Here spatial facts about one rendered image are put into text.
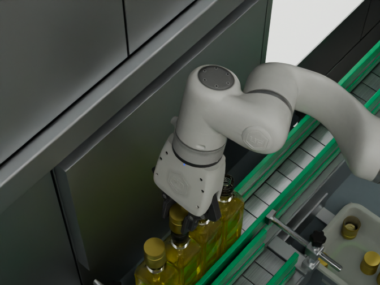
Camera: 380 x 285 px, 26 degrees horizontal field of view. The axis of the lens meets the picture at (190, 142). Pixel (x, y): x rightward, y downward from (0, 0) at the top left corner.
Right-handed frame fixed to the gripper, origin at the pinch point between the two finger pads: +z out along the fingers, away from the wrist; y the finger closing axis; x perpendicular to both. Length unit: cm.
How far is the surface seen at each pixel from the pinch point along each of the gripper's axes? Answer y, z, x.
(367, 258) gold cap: 21, 28, 41
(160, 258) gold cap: 1.6, 5.5, -5.1
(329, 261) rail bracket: 18.2, 16.8, 25.2
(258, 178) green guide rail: -4.1, 19.4, 33.0
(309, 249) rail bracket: 14.0, 16.3, 24.0
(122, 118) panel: -12.4, -13.1, -2.7
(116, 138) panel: -11.9, -9.8, -3.8
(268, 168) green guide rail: -4.2, 18.5, 36.1
